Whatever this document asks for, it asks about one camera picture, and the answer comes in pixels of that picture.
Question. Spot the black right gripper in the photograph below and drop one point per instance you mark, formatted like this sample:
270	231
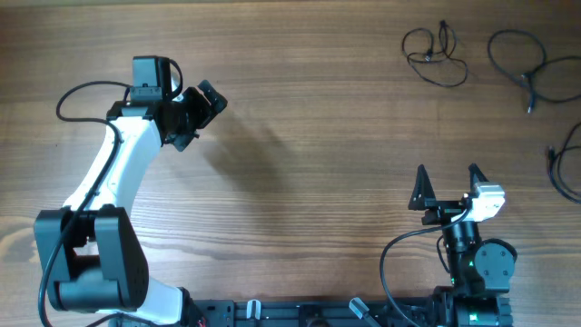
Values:
424	198

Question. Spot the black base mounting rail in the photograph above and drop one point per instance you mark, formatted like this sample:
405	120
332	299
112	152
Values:
313	313

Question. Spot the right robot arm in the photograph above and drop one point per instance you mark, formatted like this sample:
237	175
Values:
480	270

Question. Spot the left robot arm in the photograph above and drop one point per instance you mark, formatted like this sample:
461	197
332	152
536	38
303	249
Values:
91	258

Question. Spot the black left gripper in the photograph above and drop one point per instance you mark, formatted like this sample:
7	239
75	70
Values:
204	113

